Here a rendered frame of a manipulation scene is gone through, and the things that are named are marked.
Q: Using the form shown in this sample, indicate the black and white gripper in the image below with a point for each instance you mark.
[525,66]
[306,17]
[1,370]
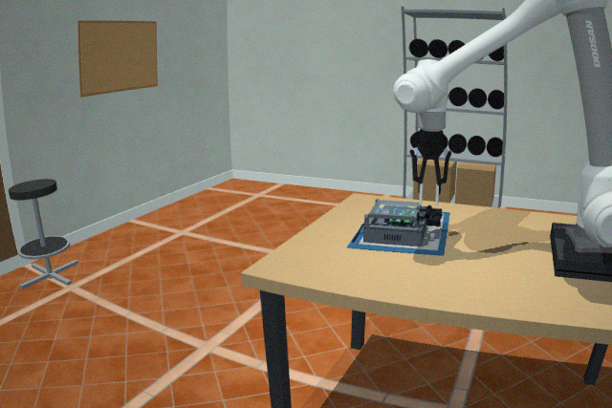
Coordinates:
[431,147]

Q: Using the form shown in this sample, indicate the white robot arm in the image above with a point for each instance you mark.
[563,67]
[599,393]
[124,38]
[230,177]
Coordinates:
[427,85]

